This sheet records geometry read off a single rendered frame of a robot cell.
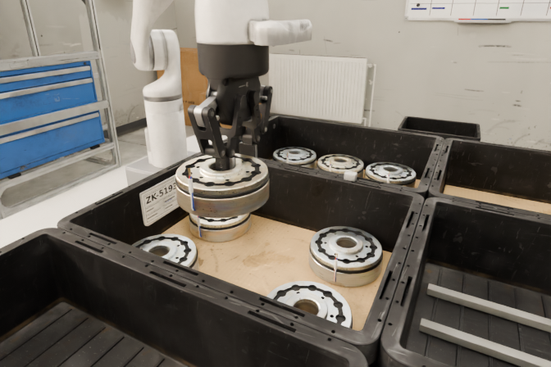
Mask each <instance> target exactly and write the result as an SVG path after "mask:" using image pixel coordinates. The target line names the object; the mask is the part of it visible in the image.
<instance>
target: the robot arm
mask: <svg viewBox="0 0 551 367"><path fill-rule="evenodd" d="M173 1H174V0H134V1H133V17H132V26H131V35H130V55H131V59H132V62H133V64H134V66H135V67H136V68H137V69H138V70H165V72H164V75H163V76H162V77H161V78H160V79H158V80H157V81H155V82H153V83H151V84H149V85H147V86H145V87H144V88H143V99H144V105H145V111H146V118H147V124H148V127H147V128H146V129H145V130H144V132H145V138H146V144H147V150H148V162H149V164H152V165H154V166H156V167H158V168H166V167H168V166H170V165H173V164H175V163H176V162H178V161H182V160H183V159H185V158H187V157H188V152H187V142H186V132H185V124H184V108H183V98H182V83H181V71H180V45H179V40H178V38H177V35H176V33H175V32H174V31H173V30H171V29H152V28H153V25H154V23H155V22H156V20H157V18H158V17H159V16H160V15H161V14H162V13H163V12H164V11H165V10H166V9H167V8H168V7H169V6H170V5H171V3H172V2H173ZM194 12H195V26H196V37H197V49H198V69H199V72H200V73H201V74H202V75H205V77H206V78H207V92H206V100H205V101H204V102H203V103H201V104H200V105H199V106H196V105H190V106H189V108H188V114H189V119H190V122H191V125H192V127H193V130H194V134H195V137H196V139H197V142H198V146H199V149H200V152H201V153H202V154H203V155H206V156H214V157H215V159H216V171H225V170H232V169H234V168H235V165H236V159H235V148H236V140H237V137H239V140H242V142H241V143H239V154H242V155H247V156H252V157H255V158H257V143H259V141H260V138H261V136H260V135H261V134H265V133H266V132H267V127H268V121H269V115H270V109H271V99H272V93H273V88H272V87H271V86H266V85H261V83H260V80H259V76H263V75H265V74H266V73H267V72H268V71H269V46H272V47H274V46H279V45H285V44H291V43H300V42H305V41H309V40H312V23H311V21H310V20H269V8H268V1H267V0H195V9H194ZM259 103H261V104H259ZM260 113H261V114H262V118H261V114H260ZM220 123H221V124H222V125H231V126H232V128H231V129H227V128H222V127H221V125H220ZM245 127H246V128H245ZM222 135H225V136H226V137H227V146H226V147H225V145H224V143H223V139H222ZM208 140H210V141H211V142H212V144H209V141H208Z"/></svg>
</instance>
